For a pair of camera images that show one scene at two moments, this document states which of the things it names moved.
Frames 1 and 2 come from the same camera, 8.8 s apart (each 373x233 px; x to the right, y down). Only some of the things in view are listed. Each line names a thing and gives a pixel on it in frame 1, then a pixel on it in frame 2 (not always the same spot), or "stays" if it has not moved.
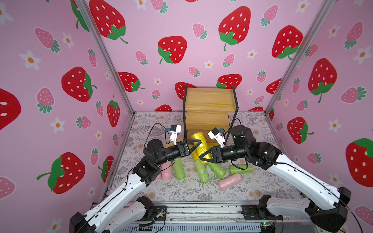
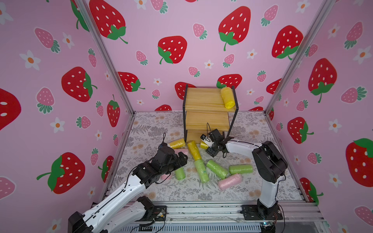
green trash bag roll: x=242 y=168 stays
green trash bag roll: x=219 y=171 stays
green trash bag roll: x=178 y=165 stays
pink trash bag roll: x=229 y=181 stays
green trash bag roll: x=202 y=171 stays
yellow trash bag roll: x=201 y=148 -> x=228 y=95
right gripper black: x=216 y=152 -> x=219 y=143
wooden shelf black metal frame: x=204 y=109 stays
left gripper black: x=181 y=148 -> x=177 y=163
